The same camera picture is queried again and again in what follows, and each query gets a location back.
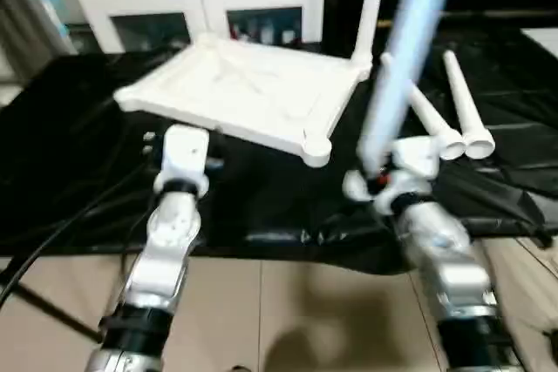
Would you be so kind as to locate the white plastic table leg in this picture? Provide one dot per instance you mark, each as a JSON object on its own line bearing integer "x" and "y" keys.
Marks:
{"x": 370, "y": 6}
{"x": 427, "y": 115}
{"x": 405, "y": 50}
{"x": 466, "y": 111}

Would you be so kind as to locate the white plastic table top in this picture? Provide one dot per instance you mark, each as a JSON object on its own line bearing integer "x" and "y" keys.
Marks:
{"x": 244, "y": 93}

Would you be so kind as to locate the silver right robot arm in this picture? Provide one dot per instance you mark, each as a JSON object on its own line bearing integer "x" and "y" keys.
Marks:
{"x": 445, "y": 259}

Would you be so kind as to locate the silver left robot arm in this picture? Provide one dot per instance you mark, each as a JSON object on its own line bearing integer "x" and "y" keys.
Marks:
{"x": 157, "y": 259}

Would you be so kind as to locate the white board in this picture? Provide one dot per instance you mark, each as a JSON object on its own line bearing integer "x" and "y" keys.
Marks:
{"x": 545, "y": 41}

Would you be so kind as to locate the black plastic mat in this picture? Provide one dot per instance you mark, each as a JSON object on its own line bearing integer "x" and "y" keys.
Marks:
{"x": 78, "y": 172}

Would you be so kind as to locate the black metal table leg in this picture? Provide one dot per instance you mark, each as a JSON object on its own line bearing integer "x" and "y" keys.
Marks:
{"x": 44, "y": 302}

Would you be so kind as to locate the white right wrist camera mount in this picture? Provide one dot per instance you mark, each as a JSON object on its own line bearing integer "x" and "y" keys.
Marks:
{"x": 414, "y": 163}

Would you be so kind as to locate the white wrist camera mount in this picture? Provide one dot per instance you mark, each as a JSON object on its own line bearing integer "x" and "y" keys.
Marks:
{"x": 414, "y": 163}
{"x": 183, "y": 158}

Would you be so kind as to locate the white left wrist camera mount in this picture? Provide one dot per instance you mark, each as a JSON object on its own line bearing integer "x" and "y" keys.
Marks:
{"x": 183, "y": 158}

